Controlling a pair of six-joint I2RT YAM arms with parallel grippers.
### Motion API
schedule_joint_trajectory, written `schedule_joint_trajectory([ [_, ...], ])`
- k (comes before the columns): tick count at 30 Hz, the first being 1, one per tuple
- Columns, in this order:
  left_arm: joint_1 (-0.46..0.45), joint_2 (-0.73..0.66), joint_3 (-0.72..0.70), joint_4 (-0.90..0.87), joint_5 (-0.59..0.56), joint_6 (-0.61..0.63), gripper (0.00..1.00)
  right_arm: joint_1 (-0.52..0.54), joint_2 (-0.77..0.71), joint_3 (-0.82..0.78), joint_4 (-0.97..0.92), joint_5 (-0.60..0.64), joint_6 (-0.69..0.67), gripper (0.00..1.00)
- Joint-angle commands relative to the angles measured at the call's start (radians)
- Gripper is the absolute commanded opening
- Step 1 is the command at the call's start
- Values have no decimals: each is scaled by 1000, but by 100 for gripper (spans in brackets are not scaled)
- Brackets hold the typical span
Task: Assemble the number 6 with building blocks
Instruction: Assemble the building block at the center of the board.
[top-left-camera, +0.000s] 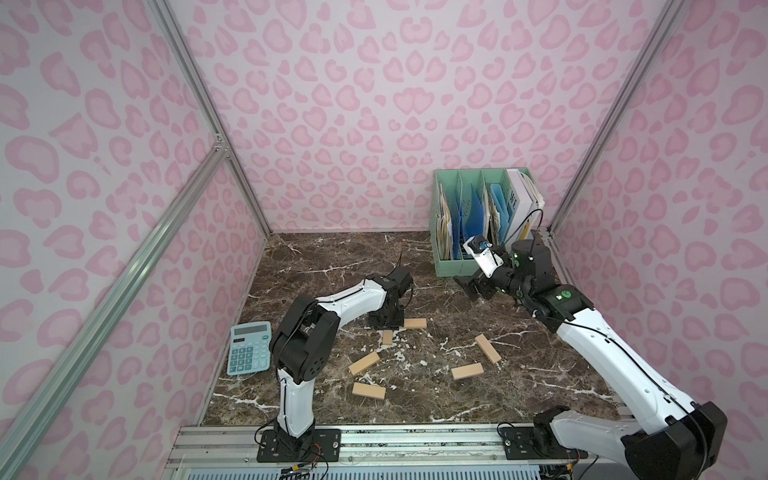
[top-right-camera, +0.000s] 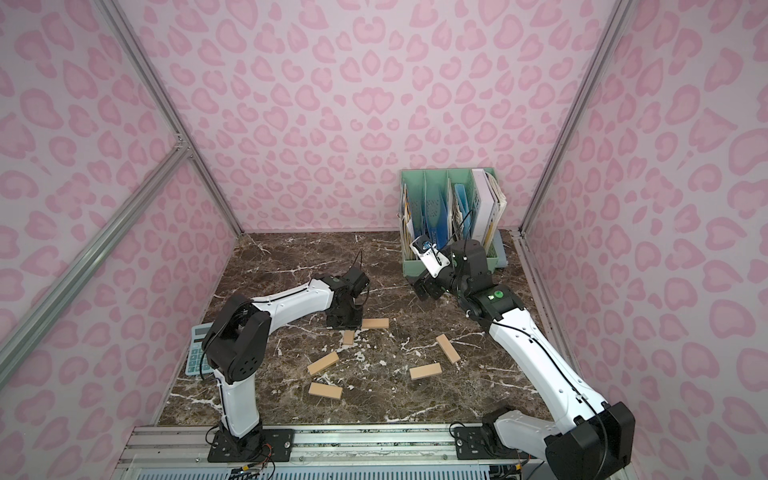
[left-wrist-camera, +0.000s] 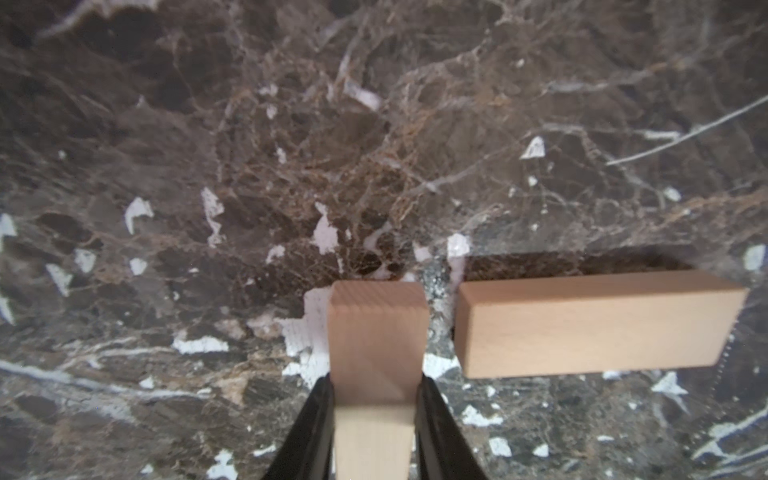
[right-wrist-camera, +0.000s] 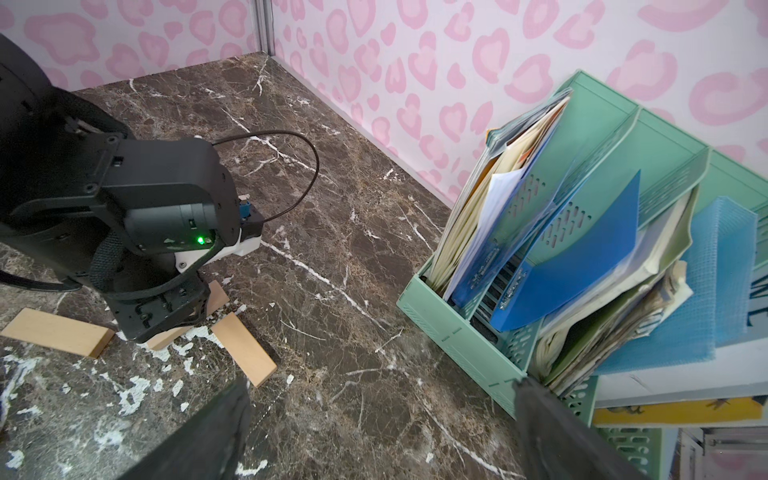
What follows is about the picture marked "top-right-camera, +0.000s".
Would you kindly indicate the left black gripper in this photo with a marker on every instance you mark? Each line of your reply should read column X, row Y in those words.
column 342, row 315

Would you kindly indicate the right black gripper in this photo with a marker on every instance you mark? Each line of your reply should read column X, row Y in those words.
column 430, row 283

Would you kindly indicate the wooden block angled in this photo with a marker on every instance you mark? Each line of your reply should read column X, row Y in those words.
column 448, row 349

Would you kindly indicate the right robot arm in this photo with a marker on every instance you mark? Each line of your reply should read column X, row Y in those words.
column 587, row 438

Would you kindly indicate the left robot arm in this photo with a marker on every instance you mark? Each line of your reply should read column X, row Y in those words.
column 235, row 345

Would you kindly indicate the green file organizer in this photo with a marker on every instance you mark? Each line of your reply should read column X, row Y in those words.
column 457, row 186

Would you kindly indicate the blue folder in organizer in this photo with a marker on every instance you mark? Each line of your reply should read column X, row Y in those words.
column 436, row 215

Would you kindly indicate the white book in organizer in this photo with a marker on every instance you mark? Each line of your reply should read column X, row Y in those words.
column 486, row 202

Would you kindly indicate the light blue calculator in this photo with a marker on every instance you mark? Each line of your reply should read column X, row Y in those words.
column 197, row 363

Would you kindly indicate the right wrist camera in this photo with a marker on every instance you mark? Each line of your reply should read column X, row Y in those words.
column 426, row 251

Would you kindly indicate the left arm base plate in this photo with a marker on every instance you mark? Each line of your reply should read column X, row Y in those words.
column 273, row 443

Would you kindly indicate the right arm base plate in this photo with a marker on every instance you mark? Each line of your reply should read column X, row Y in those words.
column 480, row 443

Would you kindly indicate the aluminium front rail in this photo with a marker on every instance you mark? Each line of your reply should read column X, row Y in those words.
column 357, row 451

